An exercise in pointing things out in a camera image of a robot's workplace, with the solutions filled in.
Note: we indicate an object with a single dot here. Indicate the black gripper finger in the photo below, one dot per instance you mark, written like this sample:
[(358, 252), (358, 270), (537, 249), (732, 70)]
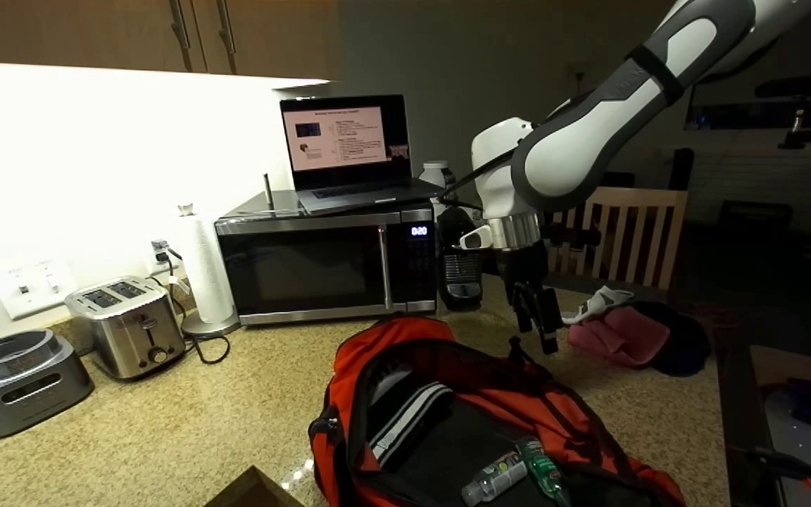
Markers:
[(522, 311), (549, 317)]

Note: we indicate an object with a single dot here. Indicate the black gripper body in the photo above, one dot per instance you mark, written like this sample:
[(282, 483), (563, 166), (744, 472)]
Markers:
[(527, 269)]

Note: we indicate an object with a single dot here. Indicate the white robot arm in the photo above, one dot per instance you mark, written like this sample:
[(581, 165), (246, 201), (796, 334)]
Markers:
[(525, 169)]

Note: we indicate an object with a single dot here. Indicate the green packet in bag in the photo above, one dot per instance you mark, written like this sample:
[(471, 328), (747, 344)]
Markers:
[(546, 472)]

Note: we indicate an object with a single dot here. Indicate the white sock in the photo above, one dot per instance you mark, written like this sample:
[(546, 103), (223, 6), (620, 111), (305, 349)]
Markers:
[(602, 301)]

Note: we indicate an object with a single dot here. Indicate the pink cloth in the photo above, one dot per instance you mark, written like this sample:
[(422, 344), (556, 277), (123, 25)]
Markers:
[(620, 337)]

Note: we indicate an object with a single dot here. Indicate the wooden chair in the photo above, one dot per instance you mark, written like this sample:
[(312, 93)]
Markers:
[(620, 234)]

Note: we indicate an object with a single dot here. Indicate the red black backpack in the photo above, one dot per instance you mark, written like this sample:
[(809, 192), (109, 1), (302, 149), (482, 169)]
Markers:
[(412, 414)]

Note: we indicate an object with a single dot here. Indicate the open laptop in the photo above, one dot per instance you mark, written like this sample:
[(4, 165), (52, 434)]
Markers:
[(351, 152)]

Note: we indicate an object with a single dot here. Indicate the stainless steel microwave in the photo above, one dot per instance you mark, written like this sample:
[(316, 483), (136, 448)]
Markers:
[(330, 266)]

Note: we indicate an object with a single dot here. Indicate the tray with tools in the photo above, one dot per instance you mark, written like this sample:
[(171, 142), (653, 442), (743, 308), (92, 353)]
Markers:
[(784, 391)]

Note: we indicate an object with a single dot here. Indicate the white paper towel roll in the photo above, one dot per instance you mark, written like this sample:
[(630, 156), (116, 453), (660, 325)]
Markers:
[(204, 270)]

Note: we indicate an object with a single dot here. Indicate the brown box corner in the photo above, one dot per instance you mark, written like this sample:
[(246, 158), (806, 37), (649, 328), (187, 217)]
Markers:
[(251, 487)]

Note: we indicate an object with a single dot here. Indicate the wooden upper cabinets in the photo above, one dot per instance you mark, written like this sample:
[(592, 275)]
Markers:
[(251, 37)]

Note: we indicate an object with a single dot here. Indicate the silver toaster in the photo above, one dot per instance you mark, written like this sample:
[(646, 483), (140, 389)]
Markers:
[(135, 328)]

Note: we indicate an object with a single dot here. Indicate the grey round appliance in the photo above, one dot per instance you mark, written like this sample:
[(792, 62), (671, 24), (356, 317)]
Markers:
[(42, 375)]

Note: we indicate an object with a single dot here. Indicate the white wall outlet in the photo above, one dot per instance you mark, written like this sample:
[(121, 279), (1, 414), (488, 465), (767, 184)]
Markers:
[(35, 284)]

